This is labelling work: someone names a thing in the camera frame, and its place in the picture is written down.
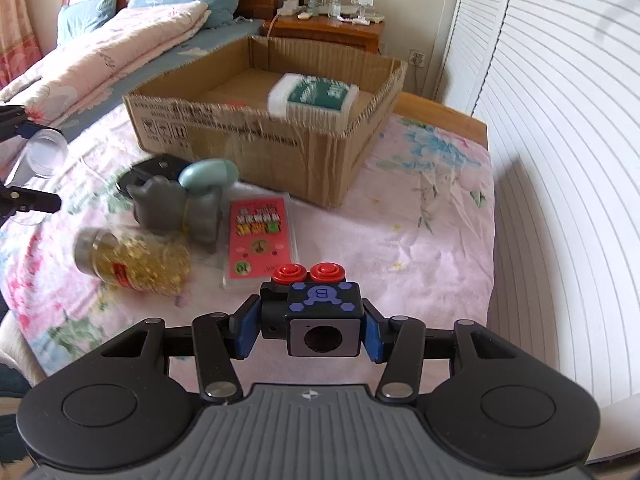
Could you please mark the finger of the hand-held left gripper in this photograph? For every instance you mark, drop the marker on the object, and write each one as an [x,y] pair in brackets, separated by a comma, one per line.
[27,129]
[35,202]

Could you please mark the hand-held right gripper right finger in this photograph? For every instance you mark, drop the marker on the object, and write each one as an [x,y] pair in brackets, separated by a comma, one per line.
[372,337]

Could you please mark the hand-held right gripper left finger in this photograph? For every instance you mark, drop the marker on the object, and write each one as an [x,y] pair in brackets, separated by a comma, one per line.
[247,332]

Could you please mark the clear plastic cup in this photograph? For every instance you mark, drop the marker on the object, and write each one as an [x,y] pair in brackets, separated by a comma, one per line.
[45,155]

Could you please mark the black blue fidget cube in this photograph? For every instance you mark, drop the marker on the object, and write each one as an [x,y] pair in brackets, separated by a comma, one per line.
[320,305]

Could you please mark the pink card box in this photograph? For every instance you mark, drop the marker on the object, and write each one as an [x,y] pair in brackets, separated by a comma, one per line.
[257,240]

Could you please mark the clear bottle of gold capsules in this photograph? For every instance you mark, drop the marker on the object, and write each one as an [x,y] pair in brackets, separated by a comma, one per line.
[140,260]

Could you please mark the grey toy figure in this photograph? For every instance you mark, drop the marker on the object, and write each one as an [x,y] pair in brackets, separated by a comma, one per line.
[160,205]

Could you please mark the light blue egg-shaped case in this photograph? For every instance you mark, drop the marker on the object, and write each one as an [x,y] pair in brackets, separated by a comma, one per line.
[207,175]

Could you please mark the cardboard box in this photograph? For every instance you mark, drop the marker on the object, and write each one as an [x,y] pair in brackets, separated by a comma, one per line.
[250,135]

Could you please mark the floral pink bed blanket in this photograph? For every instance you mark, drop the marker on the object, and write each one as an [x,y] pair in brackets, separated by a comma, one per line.
[400,240]

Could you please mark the pink folded quilt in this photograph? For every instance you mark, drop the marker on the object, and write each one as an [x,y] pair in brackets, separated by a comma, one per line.
[100,55]

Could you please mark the red patterned curtain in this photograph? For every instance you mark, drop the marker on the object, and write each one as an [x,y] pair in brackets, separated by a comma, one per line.
[17,20]

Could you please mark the small blue pillow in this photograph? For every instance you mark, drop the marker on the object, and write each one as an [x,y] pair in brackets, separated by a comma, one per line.
[85,15]

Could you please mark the blue bed sheet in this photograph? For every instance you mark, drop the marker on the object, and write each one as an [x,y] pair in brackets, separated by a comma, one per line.
[225,35]

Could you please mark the white green plastic bottle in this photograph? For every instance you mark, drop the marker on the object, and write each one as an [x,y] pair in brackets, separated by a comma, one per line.
[315,92]

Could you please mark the white louvered closet door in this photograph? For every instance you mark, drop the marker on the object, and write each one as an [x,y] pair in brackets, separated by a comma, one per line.
[475,35]
[575,185]

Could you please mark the wooden nightstand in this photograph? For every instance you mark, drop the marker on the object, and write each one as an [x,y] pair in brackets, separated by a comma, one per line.
[325,30]

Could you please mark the clear spray bottle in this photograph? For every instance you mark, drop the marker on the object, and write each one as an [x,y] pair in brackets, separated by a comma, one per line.
[335,6]

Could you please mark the white phone stand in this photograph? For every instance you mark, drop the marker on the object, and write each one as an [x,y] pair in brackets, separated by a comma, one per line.
[361,1]

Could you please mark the wooden bed side rail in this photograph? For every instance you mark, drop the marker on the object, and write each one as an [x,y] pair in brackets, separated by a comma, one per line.
[440,110]

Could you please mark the white wall socket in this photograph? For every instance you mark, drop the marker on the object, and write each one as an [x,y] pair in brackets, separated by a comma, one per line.
[417,57]

